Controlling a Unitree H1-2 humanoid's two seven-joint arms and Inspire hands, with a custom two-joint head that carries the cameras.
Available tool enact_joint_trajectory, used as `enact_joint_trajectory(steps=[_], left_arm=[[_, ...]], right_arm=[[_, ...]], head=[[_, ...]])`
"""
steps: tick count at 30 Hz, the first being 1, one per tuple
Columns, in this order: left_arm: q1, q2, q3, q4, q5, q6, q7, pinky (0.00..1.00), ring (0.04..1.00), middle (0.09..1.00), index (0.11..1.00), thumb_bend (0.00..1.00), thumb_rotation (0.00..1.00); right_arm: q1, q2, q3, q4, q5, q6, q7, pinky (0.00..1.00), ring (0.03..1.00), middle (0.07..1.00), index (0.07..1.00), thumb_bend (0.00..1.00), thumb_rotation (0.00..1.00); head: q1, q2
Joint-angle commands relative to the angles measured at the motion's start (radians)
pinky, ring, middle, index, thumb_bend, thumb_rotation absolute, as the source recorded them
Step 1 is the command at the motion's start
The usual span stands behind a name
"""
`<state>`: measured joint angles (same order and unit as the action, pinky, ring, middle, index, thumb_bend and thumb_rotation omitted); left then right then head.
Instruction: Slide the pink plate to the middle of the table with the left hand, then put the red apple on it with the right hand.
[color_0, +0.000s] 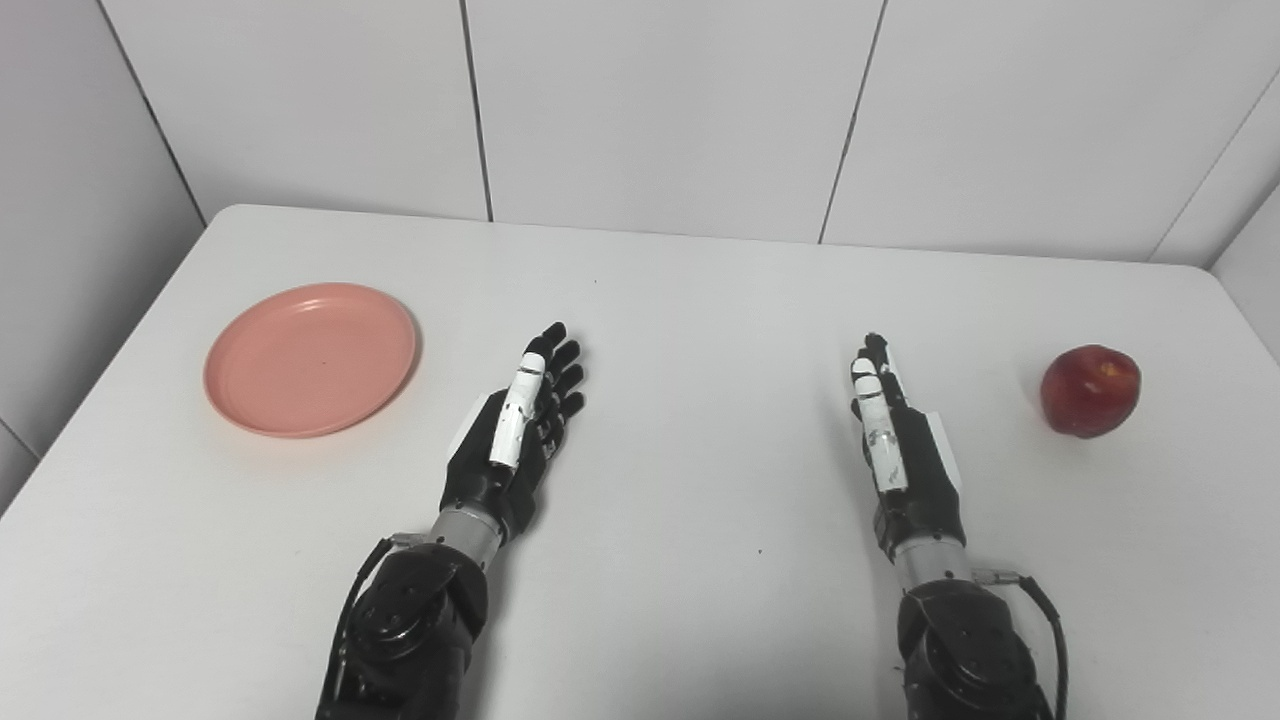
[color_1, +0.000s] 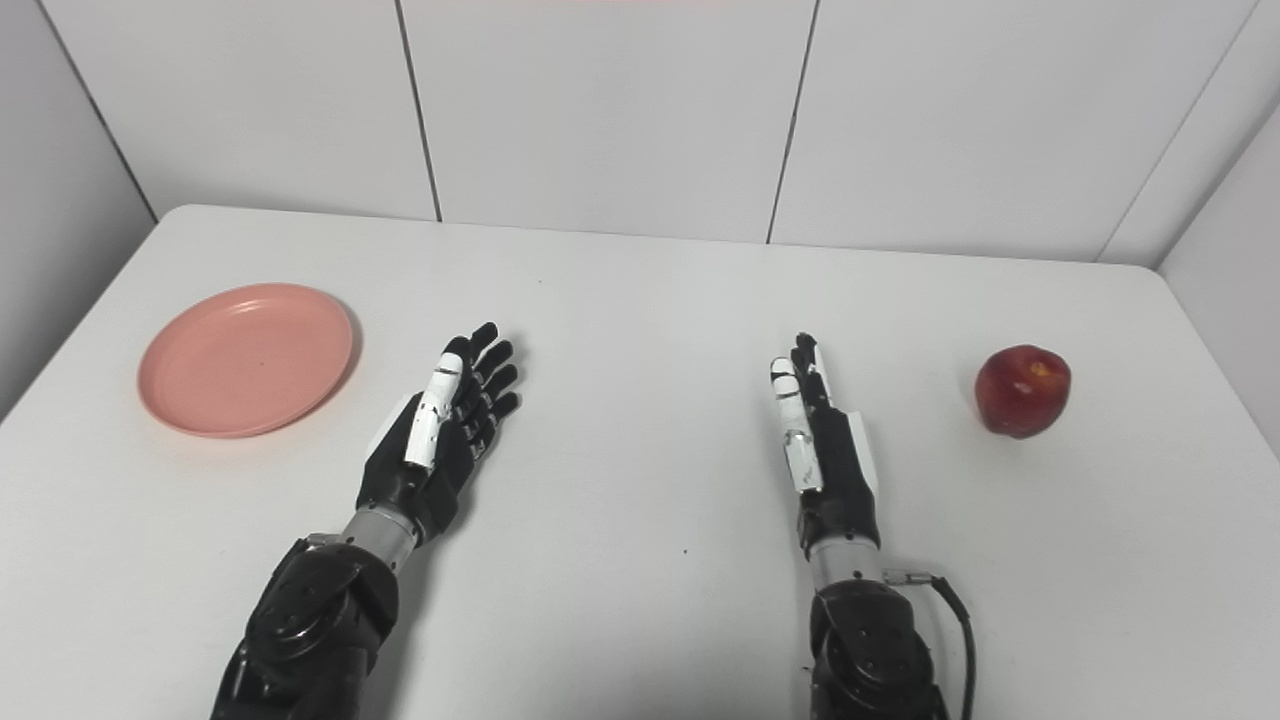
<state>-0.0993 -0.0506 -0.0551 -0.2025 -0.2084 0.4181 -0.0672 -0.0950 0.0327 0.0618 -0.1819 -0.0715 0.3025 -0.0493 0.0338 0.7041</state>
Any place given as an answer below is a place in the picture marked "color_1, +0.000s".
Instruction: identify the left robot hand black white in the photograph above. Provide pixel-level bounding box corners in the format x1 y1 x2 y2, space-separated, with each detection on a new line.
356 322 522 547

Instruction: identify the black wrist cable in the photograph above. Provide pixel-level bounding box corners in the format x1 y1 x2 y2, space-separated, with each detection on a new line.
884 568 977 720

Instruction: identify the pink plate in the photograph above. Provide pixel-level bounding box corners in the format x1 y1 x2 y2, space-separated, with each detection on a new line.
137 283 356 439

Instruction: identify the red apple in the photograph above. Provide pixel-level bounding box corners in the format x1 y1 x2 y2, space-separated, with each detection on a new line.
975 345 1072 439

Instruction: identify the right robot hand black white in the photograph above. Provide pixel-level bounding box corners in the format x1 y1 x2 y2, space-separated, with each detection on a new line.
770 333 882 556

